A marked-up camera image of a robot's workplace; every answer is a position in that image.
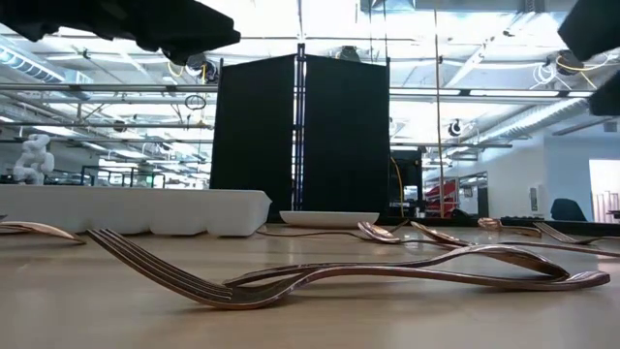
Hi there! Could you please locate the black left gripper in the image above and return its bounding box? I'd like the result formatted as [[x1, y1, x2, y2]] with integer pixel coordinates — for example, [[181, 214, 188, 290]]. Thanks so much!
[[0, 0, 242, 67]]

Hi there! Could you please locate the rose gold spoon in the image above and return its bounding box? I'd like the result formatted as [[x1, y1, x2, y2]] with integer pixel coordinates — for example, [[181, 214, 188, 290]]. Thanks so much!
[[0, 220, 87, 245], [222, 243, 572, 288], [356, 220, 474, 246], [410, 220, 620, 259], [478, 216, 543, 238]]

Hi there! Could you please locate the dark blue office chair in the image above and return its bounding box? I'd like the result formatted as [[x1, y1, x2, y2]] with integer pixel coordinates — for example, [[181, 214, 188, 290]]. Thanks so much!
[[549, 197, 590, 223]]

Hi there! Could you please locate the black folding screen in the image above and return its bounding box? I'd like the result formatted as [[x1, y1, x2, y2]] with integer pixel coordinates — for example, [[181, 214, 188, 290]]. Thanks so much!
[[208, 42, 391, 225]]

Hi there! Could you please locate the rose gold fork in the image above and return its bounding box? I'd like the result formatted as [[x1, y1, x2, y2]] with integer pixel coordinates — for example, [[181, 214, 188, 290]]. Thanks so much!
[[255, 218, 412, 242], [85, 228, 611, 311], [532, 221, 620, 246]]

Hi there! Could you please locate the white cutlery organizer tray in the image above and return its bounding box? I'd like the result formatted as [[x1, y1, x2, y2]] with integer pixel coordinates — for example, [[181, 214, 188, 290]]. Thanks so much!
[[0, 183, 272, 238]]

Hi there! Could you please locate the thin vertical pole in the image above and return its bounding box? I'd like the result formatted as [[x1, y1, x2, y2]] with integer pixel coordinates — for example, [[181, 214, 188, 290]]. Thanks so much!
[[433, 0, 446, 219]]

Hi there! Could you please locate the red storage rack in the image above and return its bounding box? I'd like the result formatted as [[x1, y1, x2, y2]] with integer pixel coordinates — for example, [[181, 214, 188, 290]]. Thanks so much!
[[424, 180, 459, 217]]

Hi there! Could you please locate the white robot figure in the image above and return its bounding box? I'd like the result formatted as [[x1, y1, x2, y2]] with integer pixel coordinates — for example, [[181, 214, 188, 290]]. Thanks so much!
[[12, 133, 57, 186]]

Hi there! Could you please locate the black cabinet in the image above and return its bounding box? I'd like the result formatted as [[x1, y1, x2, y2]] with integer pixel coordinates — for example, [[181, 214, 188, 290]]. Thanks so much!
[[389, 148, 425, 218]]

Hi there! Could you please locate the white round plate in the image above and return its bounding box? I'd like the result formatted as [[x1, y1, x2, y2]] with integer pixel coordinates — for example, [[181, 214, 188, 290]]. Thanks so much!
[[279, 209, 382, 230]]

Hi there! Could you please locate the black ceiling camera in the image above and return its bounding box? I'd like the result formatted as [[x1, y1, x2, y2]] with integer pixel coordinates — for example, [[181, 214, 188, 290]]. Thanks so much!
[[185, 50, 219, 84]]

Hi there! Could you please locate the black ceiling cable reel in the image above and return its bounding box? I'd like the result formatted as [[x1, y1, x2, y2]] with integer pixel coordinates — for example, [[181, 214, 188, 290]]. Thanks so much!
[[555, 49, 586, 78]]

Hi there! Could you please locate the grey horizontal rail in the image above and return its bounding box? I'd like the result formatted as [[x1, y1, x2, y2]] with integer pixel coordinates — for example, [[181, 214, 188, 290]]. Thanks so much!
[[0, 120, 215, 131], [0, 82, 600, 97], [0, 138, 513, 149]]

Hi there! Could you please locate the yellow hanging cable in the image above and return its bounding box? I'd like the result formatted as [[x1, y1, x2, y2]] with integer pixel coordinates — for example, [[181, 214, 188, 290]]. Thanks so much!
[[390, 155, 406, 218]]

